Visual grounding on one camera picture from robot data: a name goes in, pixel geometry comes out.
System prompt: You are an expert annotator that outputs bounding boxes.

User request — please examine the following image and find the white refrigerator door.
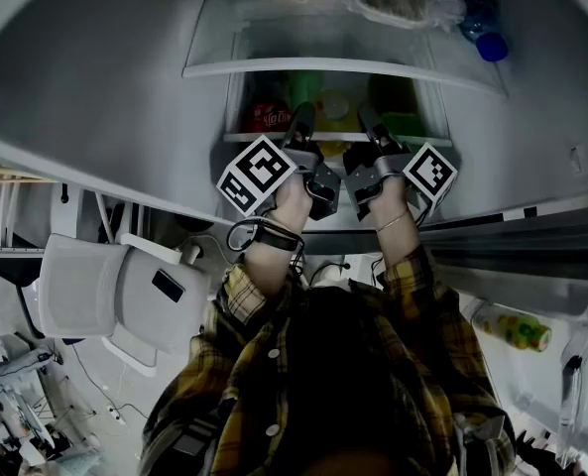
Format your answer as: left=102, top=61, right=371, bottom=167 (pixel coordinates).
left=412, top=193, right=588, bottom=476

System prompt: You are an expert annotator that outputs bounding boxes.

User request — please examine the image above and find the plaid shirt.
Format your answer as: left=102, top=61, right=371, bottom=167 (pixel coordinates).
left=142, top=245, right=518, bottom=476

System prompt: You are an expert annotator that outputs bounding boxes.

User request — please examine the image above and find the fruit print drink bottle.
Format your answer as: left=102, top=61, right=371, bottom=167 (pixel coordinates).
left=470, top=312, right=553, bottom=354

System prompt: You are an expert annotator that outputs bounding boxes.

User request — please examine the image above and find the wooden clothes hanger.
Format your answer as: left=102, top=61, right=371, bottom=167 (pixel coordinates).
left=0, top=164, right=45, bottom=187

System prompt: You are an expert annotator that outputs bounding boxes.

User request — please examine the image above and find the person's left forearm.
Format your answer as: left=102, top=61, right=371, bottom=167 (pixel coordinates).
left=217, top=174, right=319, bottom=326

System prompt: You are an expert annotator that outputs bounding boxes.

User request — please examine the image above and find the black wrist strap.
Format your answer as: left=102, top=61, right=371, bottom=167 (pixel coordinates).
left=226, top=215, right=304, bottom=253

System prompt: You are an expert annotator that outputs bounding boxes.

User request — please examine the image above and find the blue cap water bottle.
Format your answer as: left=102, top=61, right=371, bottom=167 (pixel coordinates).
left=444, top=0, right=511, bottom=63

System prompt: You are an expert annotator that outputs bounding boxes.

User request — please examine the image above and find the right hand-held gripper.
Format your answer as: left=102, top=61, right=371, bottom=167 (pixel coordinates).
left=342, top=105, right=459, bottom=222

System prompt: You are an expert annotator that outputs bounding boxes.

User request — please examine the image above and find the thin gold bracelet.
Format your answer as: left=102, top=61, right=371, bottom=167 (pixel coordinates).
left=375, top=208, right=409, bottom=232

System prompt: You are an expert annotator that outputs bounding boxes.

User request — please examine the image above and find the white fridge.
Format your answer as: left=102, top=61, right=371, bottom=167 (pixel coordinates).
left=0, top=0, right=588, bottom=247

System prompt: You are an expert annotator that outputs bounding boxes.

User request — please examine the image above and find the clear plastic fridge drawer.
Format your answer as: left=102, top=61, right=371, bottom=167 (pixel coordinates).
left=222, top=71, right=454, bottom=144

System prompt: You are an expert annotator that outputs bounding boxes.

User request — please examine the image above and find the person's right forearm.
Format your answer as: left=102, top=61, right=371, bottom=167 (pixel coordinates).
left=370, top=180, right=461, bottom=326

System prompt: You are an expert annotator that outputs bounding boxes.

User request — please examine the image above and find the white office chair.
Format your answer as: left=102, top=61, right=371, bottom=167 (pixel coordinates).
left=38, top=232, right=211, bottom=379

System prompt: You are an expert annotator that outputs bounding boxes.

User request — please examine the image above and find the red label cola bottle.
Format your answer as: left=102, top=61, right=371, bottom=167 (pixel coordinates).
left=246, top=97, right=295, bottom=136

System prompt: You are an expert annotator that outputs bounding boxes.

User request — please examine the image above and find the gray harness strap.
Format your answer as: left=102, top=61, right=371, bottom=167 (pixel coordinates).
left=454, top=412, right=511, bottom=476
left=172, top=399, right=225, bottom=465

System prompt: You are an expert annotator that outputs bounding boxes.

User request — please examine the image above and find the yellow juice bottle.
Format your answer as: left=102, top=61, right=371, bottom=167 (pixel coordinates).
left=317, top=89, right=365, bottom=157

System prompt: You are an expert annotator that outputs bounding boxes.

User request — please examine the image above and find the clear door compartment cover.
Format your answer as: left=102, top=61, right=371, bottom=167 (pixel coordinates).
left=555, top=332, right=588, bottom=469

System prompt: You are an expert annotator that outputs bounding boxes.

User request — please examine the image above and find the olive green drink bottle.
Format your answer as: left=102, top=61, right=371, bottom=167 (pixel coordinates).
left=367, top=74, right=423, bottom=141

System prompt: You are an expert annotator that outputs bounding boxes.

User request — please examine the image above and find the black smartphone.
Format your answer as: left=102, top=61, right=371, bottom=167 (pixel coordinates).
left=151, top=268, right=186, bottom=304

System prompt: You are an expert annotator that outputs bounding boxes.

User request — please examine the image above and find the bright green bottle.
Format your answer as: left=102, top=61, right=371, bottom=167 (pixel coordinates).
left=287, top=69, right=325, bottom=106

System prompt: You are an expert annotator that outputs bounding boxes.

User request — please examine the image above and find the glass shelf with white trim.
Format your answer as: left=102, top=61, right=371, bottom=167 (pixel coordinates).
left=181, top=0, right=511, bottom=99

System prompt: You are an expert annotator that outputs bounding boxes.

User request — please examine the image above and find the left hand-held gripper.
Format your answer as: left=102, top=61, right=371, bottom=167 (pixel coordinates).
left=216, top=100, right=343, bottom=222

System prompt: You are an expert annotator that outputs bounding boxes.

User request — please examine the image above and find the cluttered white desk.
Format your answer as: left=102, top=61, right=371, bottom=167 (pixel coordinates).
left=0, top=394, right=101, bottom=476

